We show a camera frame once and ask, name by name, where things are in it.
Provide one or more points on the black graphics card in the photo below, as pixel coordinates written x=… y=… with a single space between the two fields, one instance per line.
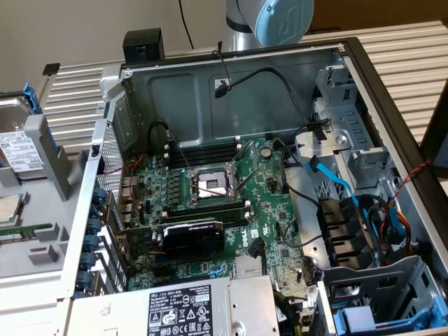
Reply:
x=192 y=239

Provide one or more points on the grey parts rack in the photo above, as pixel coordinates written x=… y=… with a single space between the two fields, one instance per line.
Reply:
x=42 y=203

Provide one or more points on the green motherboard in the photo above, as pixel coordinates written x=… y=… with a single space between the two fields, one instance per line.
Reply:
x=266 y=217

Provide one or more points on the black box bracket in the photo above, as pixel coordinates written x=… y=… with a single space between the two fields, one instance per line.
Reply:
x=143 y=45

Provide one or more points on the silver CPU chip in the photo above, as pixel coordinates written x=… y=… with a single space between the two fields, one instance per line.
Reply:
x=8 y=208

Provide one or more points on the silver metal drive cage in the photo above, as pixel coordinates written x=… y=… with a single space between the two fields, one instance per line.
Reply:
x=350 y=122

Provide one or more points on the brown cardboard box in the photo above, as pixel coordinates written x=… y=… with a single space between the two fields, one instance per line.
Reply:
x=385 y=14

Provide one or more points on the silver power supply unit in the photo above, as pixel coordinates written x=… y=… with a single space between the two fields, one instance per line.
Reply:
x=182 y=308

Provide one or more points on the round coin battery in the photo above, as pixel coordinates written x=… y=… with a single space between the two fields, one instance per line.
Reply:
x=266 y=152

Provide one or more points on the hard disk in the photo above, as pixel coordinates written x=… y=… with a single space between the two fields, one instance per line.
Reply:
x=17 y=150

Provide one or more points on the metal socket cover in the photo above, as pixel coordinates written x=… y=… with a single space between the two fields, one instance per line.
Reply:
x=246 y=154

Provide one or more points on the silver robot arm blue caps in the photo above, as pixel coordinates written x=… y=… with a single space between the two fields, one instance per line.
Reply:
x=280 y=21

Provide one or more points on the black plastic air shroud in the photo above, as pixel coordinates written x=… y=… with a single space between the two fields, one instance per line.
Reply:
x=336 y=224

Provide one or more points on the open grey PC case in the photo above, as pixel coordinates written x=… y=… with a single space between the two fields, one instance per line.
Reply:
x=175 y=105

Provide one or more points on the silver finned heatsink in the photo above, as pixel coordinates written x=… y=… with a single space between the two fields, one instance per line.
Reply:
x=246 y=266

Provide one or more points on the CPU socket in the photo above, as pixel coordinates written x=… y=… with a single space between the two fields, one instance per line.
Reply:
x=210 y=183

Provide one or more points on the dark brown box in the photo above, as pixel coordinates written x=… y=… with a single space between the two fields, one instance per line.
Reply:
x=435 y=122

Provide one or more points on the blue plastic disk carrier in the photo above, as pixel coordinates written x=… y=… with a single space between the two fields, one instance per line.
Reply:
x=360 y=315

